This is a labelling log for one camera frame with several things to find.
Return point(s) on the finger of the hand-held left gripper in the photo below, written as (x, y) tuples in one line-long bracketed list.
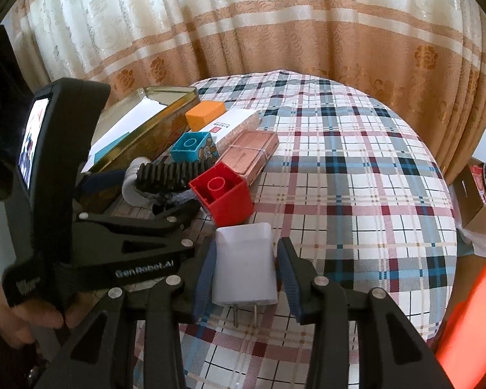
[(145, 227), (103, 181)]

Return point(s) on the person's left hand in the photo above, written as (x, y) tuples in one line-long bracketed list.
[(28, 316)]

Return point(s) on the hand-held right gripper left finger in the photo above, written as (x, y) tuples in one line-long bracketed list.
[(205, 279)]

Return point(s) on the cream and orange curtain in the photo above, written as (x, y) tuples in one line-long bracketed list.
[(267, 28)]

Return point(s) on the dark ribbed plastic rack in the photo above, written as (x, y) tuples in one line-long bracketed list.
[(170, 176)]

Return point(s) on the cardboard box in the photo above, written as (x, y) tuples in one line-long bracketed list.
[(469, 206)]

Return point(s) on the plaid tablecloth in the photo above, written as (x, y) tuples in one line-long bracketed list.
[(348, 178)]

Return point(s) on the large teal plastic block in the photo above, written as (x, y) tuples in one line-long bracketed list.
[(109, 146)]

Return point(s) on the orange-red plastic sheet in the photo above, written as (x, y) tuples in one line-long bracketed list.
[(478, 324)]

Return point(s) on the white charger plug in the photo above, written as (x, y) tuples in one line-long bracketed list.
[(245, 267)]

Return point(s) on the metal-rimmed white tray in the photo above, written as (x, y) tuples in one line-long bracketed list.
[(162, 127)]

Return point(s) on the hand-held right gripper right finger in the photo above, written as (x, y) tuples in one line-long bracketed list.
[(291, 279)]

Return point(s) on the orange plastic block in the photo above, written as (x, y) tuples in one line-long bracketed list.
[(204, 115)]

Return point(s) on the white box with red label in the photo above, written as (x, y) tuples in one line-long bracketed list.
[(237, 123)]

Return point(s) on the small blue plastic block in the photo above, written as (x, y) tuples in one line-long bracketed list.
[(192, 148)]

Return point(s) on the pink card box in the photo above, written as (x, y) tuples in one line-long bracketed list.
[(247, 154)]

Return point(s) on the red plastic block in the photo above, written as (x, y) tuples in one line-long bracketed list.
[(231, 204)]

